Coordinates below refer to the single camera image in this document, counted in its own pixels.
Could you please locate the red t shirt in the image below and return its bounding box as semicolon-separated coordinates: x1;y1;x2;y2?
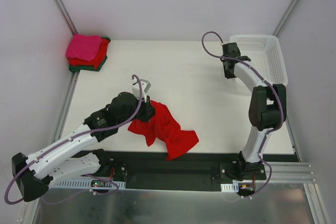
128;101;199;161
68;37;111;70

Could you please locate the white plastic basket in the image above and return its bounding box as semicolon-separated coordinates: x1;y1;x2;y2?
229;35;288;86

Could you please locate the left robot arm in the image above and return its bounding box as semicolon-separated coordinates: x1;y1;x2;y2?
9;92;155;202

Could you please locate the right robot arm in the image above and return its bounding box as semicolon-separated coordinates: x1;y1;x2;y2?
220;42;287;181

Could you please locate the folded red t shirt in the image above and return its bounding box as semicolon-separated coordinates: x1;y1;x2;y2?
68;37;111;70

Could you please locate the folded green t shirt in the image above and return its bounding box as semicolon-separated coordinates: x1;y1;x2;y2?
68;35;111;72

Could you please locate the folded pink t shirt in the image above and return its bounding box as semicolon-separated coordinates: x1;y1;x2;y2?
65;34;102;61

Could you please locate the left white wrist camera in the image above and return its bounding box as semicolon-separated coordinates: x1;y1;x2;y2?
132;79;151;100

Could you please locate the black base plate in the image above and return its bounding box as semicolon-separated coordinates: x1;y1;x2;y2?
80;149;267;190

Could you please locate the right grey cable duct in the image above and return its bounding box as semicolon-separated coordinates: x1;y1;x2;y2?
220;183;239;193

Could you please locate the grey cable duct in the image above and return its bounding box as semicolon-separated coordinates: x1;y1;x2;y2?
52;178;126;190
220;183;239;193

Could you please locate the left grey cable duct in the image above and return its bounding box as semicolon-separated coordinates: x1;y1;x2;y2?
52;178;126;190

